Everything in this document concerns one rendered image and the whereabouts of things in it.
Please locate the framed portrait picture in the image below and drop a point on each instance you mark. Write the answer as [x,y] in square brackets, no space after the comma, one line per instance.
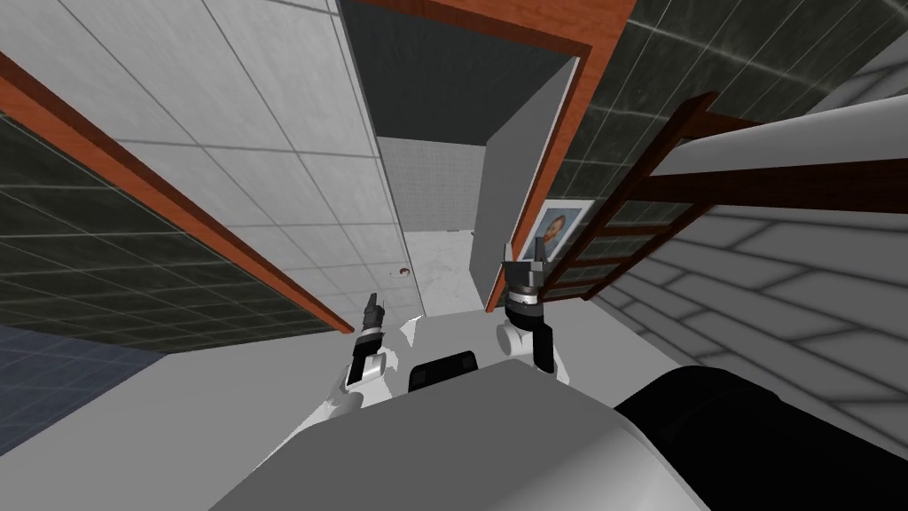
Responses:
[557,228]

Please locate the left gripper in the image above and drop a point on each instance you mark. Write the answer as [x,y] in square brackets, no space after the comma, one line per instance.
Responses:
[372,321]

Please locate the brown wooden bunk bed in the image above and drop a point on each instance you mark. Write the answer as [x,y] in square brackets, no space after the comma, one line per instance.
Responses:
[773,188]

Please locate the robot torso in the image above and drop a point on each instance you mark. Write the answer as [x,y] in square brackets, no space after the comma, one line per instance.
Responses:
[468,447]

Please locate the grey door leaf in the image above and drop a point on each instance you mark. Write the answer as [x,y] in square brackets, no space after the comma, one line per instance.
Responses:
[521,184]

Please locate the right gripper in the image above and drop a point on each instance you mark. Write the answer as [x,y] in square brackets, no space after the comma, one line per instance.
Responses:
[523,274]

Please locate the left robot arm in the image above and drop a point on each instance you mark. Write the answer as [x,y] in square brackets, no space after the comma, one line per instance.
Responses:
[363,369]

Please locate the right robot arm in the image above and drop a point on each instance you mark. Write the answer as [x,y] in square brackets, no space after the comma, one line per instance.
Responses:
[745,440]

